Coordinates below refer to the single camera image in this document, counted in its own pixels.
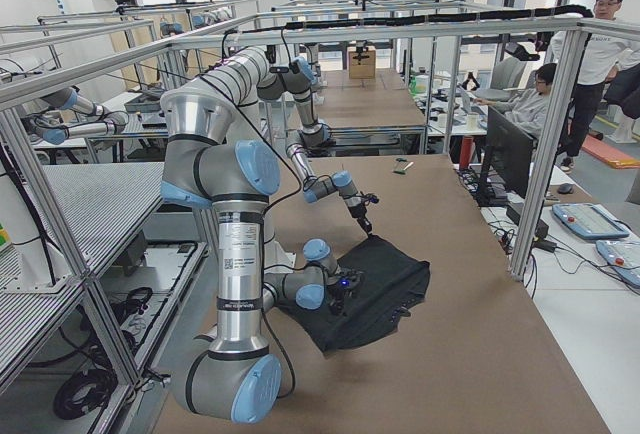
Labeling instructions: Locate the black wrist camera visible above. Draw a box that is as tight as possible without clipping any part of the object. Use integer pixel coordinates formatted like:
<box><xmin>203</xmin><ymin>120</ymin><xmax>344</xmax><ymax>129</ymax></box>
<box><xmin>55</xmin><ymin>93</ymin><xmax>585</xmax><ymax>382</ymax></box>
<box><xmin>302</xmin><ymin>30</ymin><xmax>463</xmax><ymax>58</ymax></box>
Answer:
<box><xmin>357</xmin><ymin>193</ymin><xmax>379</xmax><ymax>205</ymax></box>
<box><xmin>338</xmin><ymin>270</ymin><xmax>364</xmax><ymax>292</ymax></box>

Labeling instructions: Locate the blue white teach pendant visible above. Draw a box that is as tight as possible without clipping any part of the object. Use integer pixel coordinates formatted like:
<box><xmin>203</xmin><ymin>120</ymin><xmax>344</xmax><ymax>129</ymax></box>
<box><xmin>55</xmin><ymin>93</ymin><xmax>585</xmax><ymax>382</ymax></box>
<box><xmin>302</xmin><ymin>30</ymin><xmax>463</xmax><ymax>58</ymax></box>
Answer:
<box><xmin>552</xmin><ymin>203</ymin><xmax>630</xmax><ymax>240</ymax></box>

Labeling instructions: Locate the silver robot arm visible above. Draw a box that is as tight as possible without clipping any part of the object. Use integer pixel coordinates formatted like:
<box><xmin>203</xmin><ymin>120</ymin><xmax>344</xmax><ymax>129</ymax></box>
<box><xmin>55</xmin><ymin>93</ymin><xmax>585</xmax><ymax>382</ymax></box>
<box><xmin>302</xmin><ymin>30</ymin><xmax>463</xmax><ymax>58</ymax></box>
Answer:
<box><xmin>254</xmin><ymin>56</ymin><xmax>378</xmax><ymax>234</ymax></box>
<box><xmin>161</xmin><ymin>88</ymin><xmax>344</xmax><ymax>424</ymax></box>

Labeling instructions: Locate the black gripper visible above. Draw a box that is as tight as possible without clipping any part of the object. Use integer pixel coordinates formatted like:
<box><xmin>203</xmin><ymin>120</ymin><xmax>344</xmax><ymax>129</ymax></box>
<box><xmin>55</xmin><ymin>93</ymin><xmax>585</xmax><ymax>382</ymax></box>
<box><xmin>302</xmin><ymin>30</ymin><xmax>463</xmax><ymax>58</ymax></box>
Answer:
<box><xmin>345</xmin><ymin>197</ymin><xmax>373</xmax><ymax>235</ymax></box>
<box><xmin>327</xmin><ymin>283</ymin><xmax>351</xmax><ymax>316</ymax></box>

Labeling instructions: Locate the aluminium cage frame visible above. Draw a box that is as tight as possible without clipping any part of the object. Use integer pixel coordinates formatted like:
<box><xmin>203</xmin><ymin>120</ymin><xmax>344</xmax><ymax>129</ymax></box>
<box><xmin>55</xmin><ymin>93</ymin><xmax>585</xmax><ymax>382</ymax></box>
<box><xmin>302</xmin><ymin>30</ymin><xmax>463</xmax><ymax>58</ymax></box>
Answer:
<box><xmin>1</xmin><ymin>6</ymin><xmax>639</xmax><ymax>390</ymax></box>

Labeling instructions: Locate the seated man in grey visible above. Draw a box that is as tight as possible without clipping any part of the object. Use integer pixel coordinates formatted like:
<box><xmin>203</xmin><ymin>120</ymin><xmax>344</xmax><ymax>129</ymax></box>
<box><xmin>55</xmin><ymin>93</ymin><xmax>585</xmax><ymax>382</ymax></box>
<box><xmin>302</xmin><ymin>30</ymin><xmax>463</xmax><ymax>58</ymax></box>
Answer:
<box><xmin>475</xmin><ymin>63</ymin><xmax>557</xmax><ymax>138</ymax></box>

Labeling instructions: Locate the standing person white shirt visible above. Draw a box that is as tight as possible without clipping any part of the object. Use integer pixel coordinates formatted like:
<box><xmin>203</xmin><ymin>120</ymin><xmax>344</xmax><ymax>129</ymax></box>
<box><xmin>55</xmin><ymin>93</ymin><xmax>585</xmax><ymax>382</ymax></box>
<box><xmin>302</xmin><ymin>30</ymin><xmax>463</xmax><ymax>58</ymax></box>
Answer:
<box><xmin>550</xmin><ymin>0</ymin><xmax>639</xmax><ymax>173</ymax></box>

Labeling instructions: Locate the black computer monitor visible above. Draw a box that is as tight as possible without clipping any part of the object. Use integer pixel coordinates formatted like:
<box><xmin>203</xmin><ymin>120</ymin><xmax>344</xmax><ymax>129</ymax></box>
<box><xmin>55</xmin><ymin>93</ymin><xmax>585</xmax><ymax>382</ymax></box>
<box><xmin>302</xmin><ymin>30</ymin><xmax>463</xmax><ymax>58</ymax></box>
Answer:
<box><xmin>475</xmin><ymin>107</ymin><xmax>535</xmax><ymax>207</ymax></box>

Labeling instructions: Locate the cardboard box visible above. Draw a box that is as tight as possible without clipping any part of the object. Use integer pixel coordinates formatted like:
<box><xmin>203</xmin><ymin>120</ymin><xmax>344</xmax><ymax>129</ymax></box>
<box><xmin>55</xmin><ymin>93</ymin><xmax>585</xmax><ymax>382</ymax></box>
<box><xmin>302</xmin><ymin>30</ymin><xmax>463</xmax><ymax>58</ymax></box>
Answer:
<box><xmin>347</xmin><ymin>46</ymin><xmax>376</xmax><ymax>80</ymax></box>

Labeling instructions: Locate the black printed t-shirt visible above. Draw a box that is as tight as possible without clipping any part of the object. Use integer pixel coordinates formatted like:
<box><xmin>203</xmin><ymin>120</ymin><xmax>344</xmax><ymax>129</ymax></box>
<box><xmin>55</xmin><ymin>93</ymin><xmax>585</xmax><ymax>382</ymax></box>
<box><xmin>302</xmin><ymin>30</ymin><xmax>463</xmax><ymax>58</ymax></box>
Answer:
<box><xmin>279</xmin><ymin>235</ymin><xmax>430</xmax><ymax>352</ymax></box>

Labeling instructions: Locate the striped metal side table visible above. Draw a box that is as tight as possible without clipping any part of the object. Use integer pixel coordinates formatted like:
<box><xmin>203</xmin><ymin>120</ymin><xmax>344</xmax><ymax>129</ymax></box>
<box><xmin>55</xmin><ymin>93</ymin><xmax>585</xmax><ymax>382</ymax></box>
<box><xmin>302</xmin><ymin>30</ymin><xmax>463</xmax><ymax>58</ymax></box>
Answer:
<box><xmin>0</xmin><ymin>162</ymin><xmax>166</xmax><ymax>380</ymax></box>

